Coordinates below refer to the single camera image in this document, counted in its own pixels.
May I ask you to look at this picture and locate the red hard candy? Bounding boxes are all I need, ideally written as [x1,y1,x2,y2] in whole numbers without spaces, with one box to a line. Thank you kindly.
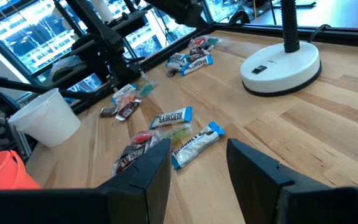
[188,35,208,47]
[130,129,161,146]

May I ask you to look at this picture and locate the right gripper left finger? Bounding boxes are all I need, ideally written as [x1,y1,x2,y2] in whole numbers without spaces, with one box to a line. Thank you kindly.
[104,138,173,224]

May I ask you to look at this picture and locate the orange plastic bucket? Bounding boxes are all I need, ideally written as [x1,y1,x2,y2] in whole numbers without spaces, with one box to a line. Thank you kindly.
[0,150,42,191]

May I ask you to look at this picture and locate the teal hard candy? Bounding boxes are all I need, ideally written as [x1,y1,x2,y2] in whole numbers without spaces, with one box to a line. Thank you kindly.
[138,80,158,98]
[206,36,223,46]

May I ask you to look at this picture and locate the black lamp cord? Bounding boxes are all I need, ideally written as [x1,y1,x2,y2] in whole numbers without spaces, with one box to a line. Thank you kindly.
[307,24,332,44]

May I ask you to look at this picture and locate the white plastic bucket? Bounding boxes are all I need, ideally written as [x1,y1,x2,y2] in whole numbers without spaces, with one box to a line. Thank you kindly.
[7,88,82,149]

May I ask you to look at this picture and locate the orange hard candy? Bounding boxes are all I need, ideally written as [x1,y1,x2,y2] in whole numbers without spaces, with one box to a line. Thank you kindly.
[118,93,143,108]

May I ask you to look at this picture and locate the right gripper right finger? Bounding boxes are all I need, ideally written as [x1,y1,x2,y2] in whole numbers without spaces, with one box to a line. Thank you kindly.
[226,138,334,224]

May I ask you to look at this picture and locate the white Hershey's cookies bar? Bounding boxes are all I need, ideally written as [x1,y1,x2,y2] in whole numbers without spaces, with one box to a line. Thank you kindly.
[180,55,214,77]
[165,52,190,71]
[111,83,139,103]
[149,106,194,130]
[170,121,226,171]

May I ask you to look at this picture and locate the white desk lamp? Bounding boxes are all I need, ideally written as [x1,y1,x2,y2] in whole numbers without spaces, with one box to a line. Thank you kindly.
[239,0,323,98]

